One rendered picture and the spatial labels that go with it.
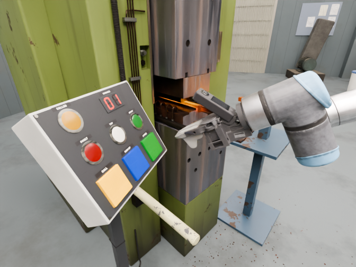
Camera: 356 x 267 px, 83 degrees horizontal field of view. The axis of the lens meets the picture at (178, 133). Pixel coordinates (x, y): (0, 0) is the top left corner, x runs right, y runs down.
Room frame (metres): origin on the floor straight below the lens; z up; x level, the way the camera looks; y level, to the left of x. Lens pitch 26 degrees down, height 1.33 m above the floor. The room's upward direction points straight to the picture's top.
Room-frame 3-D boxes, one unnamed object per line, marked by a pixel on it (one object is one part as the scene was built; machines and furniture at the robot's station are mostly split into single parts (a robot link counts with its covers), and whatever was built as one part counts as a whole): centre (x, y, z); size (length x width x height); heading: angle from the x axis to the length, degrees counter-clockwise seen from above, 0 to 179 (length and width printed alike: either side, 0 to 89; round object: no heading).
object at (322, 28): (6.93, -4.25, 0.91); 1.05 x 1.04 x 1.81; 162
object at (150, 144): (0.57, 0.09, 1.01); 0.07 x 0.05 x 0.07; 160
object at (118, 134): (0.49, 0.16, 1.09); 0.05 x 0.03 x 0.04; 135
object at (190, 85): (1.13, 0.05, 1.12); 0.42 x 0.20 x 0.10; 45
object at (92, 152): (0.40, 0.20, 1.09); 0.05 x 0.03 x 0.04; 135
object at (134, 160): (0.48, 0.12, 1.01); 0.07 x 0.05 x 0.07; 160
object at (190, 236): (0.67, 0.08, 0.62); 0.44 x 0.05 x 0.05; 45
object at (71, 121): (0.41, 0.24, 1.16); 0.05 x 0.03 x 0.04; 135
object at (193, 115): (1.13, 0.05, 0.96); 0.42 x 0.20 x 0.09; 45
